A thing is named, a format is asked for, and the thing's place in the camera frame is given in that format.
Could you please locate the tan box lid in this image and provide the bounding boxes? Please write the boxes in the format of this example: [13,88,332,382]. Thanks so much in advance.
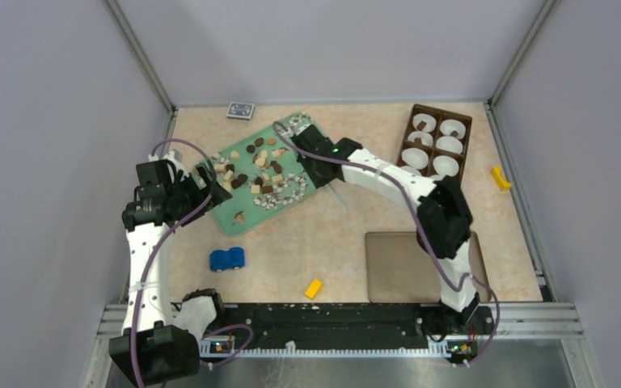
[364,231,491,304]

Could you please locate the brown chocolate box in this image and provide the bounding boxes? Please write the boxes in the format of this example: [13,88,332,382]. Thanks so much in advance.
[396,104,472,183]

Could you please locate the white cup top right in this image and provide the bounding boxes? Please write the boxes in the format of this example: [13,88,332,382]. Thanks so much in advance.
[439,119,467,140]

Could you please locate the blue toy car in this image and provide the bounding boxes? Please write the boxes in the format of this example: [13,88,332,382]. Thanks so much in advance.
[209,247,246,272]

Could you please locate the yellow block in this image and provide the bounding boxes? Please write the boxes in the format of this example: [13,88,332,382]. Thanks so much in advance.
[490,166,513,192]
[304,278,323,300]

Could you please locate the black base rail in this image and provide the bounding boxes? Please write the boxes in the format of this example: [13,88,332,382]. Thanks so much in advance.
[210,303,494,353]

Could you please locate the green plastic tray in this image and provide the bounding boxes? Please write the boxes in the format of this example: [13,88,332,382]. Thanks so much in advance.
[209,112,318,236]

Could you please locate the white cup lower right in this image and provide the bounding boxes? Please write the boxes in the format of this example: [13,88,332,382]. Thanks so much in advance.
[433,155,460,177]

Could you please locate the white cup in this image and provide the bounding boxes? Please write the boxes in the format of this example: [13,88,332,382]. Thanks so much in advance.
[433,155,460,177]
[400,147,429,170]
[412,113,437,133]
[435,136,464,154]
[439,119,467,140]

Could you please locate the playing card deck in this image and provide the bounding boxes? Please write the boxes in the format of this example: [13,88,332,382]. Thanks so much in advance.
[226,102,256,120]

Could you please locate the yellow block right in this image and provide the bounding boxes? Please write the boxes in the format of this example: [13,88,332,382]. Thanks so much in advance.
[490,166,513,192]

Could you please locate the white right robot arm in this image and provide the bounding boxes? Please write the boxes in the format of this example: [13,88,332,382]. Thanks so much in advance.
[272,121,480,333]

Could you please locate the white cup lower left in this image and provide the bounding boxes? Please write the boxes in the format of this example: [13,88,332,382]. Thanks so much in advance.
[400,147,429,170]

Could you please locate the yellow block front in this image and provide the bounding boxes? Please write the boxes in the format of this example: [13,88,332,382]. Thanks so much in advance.
[304,278,323,300]

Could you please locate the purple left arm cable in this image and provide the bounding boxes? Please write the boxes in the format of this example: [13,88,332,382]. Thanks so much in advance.
[128,137,256,388]

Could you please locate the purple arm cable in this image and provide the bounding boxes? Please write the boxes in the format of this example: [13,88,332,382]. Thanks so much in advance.
[128,137,256,388]
[272,120,501,368]

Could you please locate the white cup top left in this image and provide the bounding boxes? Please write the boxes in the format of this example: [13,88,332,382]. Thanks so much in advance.
[412,113,437,133]

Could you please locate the metal tweezers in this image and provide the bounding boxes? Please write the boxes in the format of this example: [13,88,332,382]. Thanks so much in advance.
[327,183,350,213]

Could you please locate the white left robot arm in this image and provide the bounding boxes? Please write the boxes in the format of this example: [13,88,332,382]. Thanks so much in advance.
[109,151,232,387]

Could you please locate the white cup middle right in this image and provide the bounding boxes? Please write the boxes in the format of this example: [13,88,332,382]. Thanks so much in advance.
[435,136,464,154]

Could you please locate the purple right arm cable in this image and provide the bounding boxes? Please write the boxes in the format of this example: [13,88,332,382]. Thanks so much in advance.
[272,120,501,368]

